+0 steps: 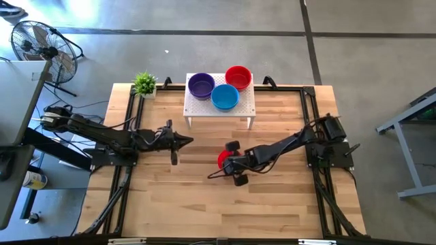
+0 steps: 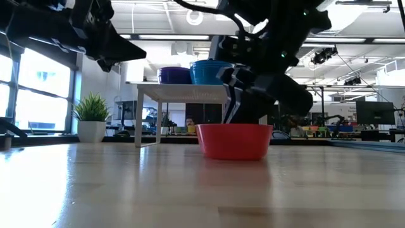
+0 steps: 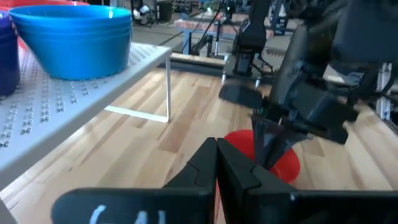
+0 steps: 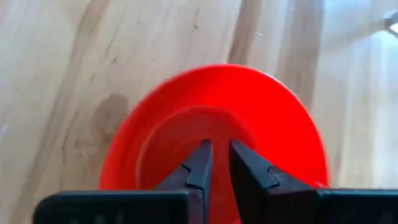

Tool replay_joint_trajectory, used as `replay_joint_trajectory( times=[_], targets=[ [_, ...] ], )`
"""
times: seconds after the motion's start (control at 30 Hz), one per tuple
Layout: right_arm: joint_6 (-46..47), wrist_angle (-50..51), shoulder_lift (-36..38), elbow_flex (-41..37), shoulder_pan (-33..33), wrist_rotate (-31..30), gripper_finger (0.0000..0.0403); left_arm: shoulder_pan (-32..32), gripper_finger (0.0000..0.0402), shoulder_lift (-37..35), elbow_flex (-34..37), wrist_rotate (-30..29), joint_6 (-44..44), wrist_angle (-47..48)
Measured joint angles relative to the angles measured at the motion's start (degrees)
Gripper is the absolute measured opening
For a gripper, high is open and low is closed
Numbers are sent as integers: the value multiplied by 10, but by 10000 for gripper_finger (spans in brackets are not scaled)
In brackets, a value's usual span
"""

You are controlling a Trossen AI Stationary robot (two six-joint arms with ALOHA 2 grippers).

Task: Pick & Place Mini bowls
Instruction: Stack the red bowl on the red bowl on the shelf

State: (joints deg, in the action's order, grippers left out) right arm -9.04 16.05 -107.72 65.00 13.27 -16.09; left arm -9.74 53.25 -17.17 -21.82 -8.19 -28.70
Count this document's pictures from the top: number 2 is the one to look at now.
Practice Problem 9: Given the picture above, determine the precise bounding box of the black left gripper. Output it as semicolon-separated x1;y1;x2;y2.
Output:
67;0;147;72

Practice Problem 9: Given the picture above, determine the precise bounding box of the white ring ceiling fixture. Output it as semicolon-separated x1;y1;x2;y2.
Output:
185;9;204;27

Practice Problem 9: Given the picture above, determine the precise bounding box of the black framed window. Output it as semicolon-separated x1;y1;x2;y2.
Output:
0;47;77;136

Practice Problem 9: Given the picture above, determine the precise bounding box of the black background gantry frame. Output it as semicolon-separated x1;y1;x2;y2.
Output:
305;84;326;127

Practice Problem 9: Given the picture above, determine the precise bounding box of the long ceiling light bar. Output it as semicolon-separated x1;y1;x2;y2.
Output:
120;33;405;45

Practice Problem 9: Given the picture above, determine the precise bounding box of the red plastic mini bowl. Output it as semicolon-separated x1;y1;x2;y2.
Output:
195;123;274;161

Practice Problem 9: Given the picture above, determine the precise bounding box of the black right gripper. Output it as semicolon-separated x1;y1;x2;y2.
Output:
209;35;305;125

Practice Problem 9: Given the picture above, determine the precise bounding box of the black computer monitor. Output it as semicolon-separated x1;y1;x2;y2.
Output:
115;100;134;121
355;100;396;126

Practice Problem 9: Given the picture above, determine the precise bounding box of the black hanging camera rig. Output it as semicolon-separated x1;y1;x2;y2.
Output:
310;46;339;66

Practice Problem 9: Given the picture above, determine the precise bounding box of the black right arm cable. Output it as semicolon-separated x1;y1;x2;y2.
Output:
173;0;247;41

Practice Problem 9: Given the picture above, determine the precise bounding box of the white perforated metal shelf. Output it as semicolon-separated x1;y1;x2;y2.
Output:
135;82;268;148

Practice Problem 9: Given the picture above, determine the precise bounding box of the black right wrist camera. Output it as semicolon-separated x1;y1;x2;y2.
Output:
252;73;315;117

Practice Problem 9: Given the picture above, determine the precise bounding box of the green plant in white pot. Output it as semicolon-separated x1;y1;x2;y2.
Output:
72;91;111;143

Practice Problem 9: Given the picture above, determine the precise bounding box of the short ceiling light fixture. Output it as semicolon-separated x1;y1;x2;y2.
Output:
335;0;393;6

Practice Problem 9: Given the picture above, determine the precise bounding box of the white rounded chair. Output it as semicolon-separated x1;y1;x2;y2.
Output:
272;130;290;141

